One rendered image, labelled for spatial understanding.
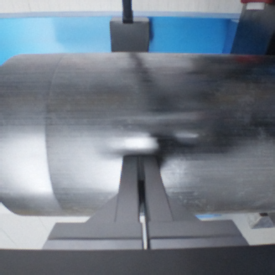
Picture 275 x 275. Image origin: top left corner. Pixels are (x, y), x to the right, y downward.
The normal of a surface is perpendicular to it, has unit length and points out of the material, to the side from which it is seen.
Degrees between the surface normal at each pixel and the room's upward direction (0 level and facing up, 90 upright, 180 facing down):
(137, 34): 90
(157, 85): 90
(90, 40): 90
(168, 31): 90
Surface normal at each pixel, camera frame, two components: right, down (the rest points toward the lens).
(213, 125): 0.02, -0.07
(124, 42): 0.02, 0.62
